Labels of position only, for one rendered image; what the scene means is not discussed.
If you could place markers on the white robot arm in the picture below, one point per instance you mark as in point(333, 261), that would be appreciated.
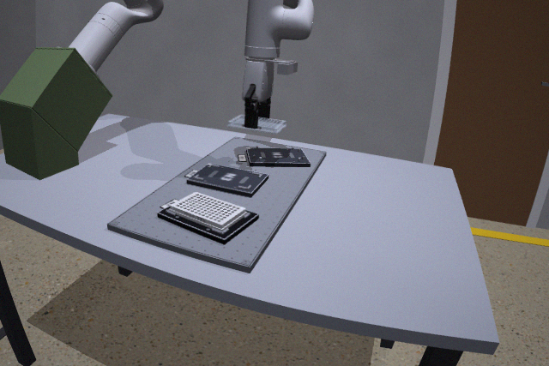
point(267, 24)

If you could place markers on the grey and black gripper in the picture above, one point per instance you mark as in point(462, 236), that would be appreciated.
point(259, 77)

